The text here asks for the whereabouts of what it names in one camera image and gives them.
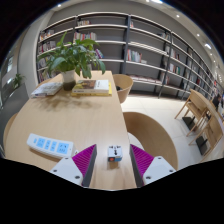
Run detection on grey bookshelf unit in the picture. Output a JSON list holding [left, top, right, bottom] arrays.
[[36, 11, 223, 101]]

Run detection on person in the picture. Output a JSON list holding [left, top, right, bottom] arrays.
[[213, 94, 223, 111]]

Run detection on white power strip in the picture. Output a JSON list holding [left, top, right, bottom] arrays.
[[26, 133, 75, 159]]

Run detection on small green floor plant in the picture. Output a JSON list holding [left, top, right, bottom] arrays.
[[12, 73, 26, 90]]

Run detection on ceiling lights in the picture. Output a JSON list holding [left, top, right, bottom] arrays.
[[56, 0, 213, 51]]

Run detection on white and brown book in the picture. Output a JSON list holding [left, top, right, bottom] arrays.
[[72, 79, 110, 94]]

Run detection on green plant in white pot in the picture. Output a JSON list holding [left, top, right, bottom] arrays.
[[37, 31, 107, 92]]

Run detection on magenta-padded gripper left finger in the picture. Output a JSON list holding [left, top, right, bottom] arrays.
[[49, 143, 98, 188]]

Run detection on open white magazine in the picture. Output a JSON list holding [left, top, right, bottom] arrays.
[[30, 82, 64, 98]]

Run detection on round-backed wooden chair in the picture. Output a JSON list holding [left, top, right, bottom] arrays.
[[122, 111, 179, 171], [112, 73, 134, 105]]

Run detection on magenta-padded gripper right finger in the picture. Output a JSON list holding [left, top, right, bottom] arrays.
[[129, 143, 177, 188]]

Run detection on small white charger block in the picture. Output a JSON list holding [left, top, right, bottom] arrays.
[[107, 145, 124, 163]]

